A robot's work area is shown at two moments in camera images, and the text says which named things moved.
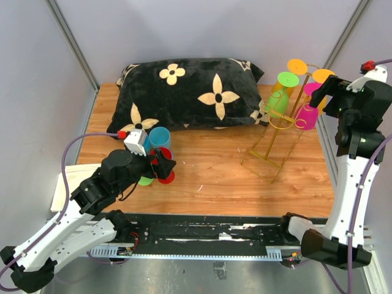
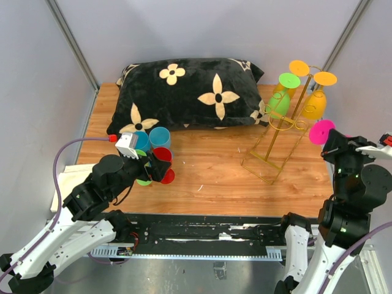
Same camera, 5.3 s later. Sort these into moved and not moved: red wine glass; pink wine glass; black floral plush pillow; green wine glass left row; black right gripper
Moved: pink wine glass; black right gripper
Not moved: black floral plush pillow; green wine glass left row; red wine glass
